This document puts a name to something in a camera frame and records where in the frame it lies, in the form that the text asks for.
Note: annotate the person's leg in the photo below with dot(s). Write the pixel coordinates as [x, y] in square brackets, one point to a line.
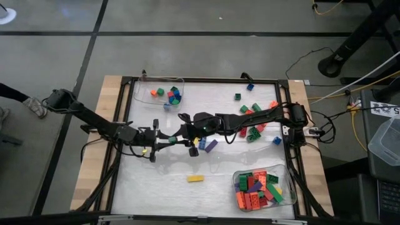
[11, 92]

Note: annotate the power strip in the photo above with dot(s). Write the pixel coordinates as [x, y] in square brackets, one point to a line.
[354, 103]

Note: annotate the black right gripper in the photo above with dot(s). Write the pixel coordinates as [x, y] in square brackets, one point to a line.
[206, 125]

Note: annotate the person's shoe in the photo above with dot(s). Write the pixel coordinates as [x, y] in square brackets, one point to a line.
[3, 114]
[36, 106]

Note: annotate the white round base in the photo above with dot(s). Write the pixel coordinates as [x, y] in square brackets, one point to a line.
[6, 15]

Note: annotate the wooden table board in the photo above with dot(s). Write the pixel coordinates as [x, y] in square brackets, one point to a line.
[93, 162]
[317, 184]

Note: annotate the small red block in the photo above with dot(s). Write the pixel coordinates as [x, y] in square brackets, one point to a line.
[170, 94]
[260, 128]

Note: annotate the silver mounting bar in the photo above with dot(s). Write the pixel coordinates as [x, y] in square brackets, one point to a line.
[203, 219]

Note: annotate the clear plastic bin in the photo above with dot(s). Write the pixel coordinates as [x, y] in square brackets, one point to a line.
[143, 100]
[287, 175]

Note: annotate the dark side cart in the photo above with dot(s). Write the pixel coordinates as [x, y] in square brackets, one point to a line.
[372, 131]

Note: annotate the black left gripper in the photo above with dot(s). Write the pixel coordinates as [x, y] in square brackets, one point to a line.
[147, 137]

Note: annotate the clear plastic container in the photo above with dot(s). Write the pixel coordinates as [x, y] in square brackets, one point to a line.
[386, 142]

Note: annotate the white paper label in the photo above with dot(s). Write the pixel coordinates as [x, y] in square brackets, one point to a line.
[386, 109]

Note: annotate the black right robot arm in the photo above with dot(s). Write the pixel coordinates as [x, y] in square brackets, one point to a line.
[256, 117]

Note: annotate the black chair leg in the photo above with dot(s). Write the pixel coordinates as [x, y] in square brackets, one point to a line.
[9, 139]

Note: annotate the black clamp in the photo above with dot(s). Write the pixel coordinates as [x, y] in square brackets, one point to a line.
[247, 76]
[143, 72]

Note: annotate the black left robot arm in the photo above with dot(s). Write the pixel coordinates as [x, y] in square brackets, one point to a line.
[93, 120]

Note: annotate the long purple block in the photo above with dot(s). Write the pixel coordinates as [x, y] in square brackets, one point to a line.
[254, 187]
[211, 146]

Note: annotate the black keyboard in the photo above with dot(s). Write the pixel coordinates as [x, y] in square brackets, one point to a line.
[389, 195]

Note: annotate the narrow yellow block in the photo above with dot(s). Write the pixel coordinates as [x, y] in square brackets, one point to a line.
[279, 190]

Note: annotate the small blue block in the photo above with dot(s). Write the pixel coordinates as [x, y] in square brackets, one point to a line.
[171, 99]
[177, 92]
[250, 87]
[167, 107]
[178, 97]
[276, 140]

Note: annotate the long yellow block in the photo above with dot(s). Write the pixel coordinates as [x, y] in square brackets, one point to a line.
[195, 178]

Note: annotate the long red block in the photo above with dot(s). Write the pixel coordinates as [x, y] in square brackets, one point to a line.
[251, 182]

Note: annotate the small green block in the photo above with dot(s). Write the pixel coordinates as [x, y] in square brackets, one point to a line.
[160, 91]
[237, 96]
[175, 102]
[174, 89]
[172, 139]
[244, 108]

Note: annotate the long green block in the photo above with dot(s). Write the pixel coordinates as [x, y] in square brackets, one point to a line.
[275, 193]

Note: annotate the black stand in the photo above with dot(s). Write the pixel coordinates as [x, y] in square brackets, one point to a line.
[359, 34]
[387, 90]

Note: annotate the small orange block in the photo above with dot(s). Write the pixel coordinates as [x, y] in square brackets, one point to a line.
[153, 92]

